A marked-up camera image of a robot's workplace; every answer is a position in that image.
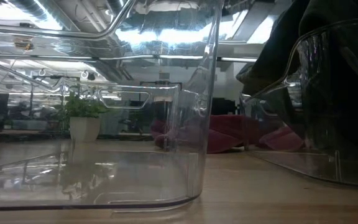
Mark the dark appliance with pale top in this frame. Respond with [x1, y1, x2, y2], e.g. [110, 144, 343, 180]
[152, 99, 173, 121]

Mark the maroon cap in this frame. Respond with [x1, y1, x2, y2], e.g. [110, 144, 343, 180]
[209, 114, 260, 146]
[150, 118, 246, 154]

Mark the green plant in white pot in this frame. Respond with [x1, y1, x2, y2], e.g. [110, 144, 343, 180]
[54, 90, 109, 143]

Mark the long ceiling light strip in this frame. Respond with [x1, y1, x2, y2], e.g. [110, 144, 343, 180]
[218, 56, 258, 63]

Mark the clear plastic bin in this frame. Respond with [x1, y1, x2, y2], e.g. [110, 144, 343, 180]
[240, 17, 358, 189]
[0, 0, 225, 212]

